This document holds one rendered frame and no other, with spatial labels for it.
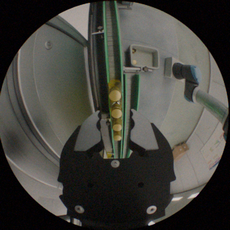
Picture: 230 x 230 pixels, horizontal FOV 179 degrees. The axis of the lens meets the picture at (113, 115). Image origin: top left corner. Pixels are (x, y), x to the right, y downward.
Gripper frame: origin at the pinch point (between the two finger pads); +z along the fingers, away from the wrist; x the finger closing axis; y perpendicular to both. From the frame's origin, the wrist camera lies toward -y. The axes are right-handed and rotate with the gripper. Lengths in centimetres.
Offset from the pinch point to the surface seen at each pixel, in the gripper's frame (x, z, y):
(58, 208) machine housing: -16.6, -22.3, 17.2
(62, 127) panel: -12.4, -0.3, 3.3
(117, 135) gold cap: 0.3, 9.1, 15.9
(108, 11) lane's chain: -1, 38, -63
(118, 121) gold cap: 0.6, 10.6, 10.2
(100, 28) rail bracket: -5.1, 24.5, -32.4
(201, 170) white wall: 361, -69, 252
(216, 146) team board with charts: 360, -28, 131
